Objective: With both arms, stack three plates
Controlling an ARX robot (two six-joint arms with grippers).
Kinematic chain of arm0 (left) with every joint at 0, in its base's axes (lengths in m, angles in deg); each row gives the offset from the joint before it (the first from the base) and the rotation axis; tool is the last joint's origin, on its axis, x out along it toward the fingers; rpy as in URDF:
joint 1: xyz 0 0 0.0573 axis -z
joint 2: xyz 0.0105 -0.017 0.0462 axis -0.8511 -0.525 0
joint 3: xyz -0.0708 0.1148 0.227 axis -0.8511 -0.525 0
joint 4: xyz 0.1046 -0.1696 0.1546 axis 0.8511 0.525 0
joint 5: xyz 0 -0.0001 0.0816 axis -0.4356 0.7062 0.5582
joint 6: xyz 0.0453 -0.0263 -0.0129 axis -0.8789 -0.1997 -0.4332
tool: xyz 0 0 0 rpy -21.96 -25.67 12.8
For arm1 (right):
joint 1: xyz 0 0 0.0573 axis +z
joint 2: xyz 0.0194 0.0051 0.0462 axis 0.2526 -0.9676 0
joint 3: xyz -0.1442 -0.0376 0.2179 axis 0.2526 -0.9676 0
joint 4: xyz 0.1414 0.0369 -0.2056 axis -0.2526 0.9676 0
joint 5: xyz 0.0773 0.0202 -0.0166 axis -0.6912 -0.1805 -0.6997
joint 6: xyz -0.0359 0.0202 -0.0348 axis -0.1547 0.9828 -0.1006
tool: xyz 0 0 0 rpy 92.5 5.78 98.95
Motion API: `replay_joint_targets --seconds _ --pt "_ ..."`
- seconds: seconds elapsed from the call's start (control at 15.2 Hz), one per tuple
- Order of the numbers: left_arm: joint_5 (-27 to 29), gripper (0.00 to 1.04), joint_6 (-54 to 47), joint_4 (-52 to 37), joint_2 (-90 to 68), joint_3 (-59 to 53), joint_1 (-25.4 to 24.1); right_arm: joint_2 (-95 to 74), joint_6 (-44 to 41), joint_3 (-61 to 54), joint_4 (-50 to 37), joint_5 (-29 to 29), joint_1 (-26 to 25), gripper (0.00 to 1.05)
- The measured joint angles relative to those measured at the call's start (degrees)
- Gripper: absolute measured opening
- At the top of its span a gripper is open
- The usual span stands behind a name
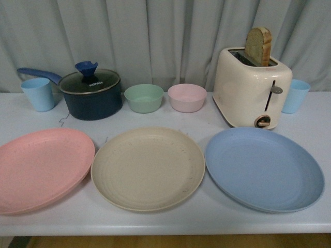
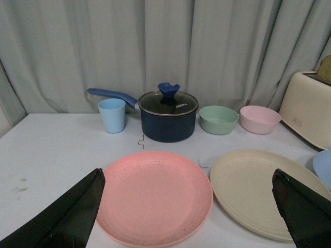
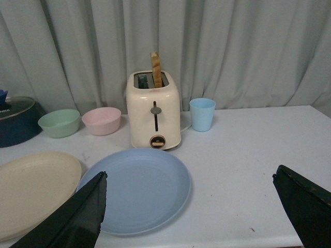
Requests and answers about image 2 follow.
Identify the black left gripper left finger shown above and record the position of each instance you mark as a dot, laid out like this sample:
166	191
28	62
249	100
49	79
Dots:
68	221

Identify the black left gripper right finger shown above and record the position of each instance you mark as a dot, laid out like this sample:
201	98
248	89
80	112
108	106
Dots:
306	213

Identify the light blue plate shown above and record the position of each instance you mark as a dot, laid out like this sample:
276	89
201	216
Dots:
322	168

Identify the cream plate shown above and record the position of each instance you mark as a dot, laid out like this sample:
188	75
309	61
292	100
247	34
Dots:
242	183

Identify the pink plate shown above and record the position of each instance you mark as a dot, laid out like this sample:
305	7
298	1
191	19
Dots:
154	199

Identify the cream toaster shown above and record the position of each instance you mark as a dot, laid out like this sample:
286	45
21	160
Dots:
306	108

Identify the pink bowl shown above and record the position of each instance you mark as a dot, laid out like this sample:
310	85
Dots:
259	119

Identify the light blue cup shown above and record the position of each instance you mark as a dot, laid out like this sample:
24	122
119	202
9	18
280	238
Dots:
112	112

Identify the green bowl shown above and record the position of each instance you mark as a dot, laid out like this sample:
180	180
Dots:
218	120

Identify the toast slice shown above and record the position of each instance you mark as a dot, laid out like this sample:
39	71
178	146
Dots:
324	70

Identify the dark blue saucepan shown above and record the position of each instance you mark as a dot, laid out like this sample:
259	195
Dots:
166	129

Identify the glass lid blue knob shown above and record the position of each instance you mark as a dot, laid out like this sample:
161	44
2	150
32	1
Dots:
168	100

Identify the grey curtain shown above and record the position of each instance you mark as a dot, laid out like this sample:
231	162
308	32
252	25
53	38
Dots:
230	53

